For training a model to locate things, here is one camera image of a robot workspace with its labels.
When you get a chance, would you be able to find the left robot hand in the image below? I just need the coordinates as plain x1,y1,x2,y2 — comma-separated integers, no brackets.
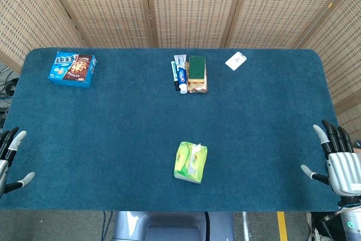
0,126,36,195

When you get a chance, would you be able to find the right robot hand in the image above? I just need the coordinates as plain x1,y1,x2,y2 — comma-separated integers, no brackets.
300,120,361,197

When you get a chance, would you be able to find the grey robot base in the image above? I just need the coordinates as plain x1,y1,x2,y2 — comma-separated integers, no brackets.
112,211,235,241

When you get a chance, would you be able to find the green tissue pack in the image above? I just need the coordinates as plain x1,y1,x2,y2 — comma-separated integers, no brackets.
173,141,208,185

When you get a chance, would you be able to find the yellow floor tape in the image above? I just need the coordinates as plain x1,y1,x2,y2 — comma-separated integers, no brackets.
276,211,288,241

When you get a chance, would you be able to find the blue cookie box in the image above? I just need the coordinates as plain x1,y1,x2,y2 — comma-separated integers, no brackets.
47,51,98,89

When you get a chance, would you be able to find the white card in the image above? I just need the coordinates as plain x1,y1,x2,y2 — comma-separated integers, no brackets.
224,51,248,71

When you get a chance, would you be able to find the orange snack packet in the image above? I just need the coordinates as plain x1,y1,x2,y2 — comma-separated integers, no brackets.
186,62,210,94

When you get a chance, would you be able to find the blue table mat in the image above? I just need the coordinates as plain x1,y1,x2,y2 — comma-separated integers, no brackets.
0,47,341,213

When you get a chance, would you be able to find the green yellow sponge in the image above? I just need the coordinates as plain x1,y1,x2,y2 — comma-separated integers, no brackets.
188,55,208,82

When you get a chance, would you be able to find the toothpaste tube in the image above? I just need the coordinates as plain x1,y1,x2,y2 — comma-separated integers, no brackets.
173,54,188,95

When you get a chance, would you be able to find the green marker pen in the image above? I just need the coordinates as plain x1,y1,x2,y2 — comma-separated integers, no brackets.
170,60,180,92

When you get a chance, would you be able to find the woven folding screen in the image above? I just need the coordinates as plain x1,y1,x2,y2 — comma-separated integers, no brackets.
0,0,361,140

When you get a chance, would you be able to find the black cables bundle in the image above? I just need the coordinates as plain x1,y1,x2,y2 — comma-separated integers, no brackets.
0,65,19,103

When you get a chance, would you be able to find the blue cable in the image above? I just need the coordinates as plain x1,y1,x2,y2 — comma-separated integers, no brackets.
102,211,114,238

